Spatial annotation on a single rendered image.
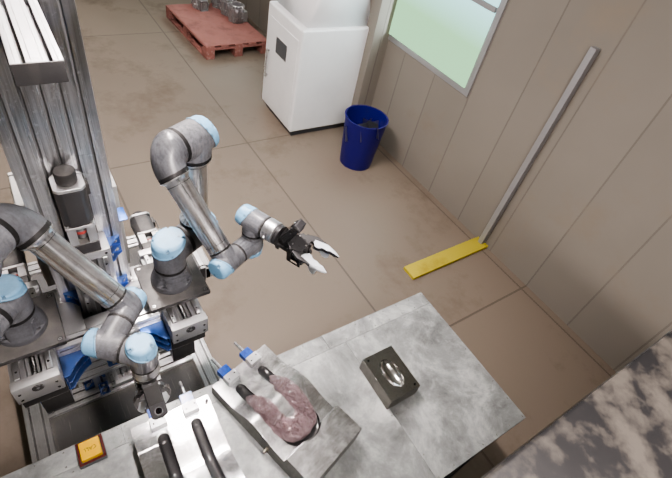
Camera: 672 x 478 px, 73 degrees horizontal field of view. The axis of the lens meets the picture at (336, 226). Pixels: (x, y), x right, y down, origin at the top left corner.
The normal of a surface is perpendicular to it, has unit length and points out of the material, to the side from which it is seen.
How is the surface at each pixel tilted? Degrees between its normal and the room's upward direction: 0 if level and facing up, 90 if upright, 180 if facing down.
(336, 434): 0
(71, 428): 0
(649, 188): 90
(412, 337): 0
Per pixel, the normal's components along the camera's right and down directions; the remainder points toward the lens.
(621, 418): 0.18, -0.70
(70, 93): 0.53, 0.66
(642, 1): -0.83, 0.26
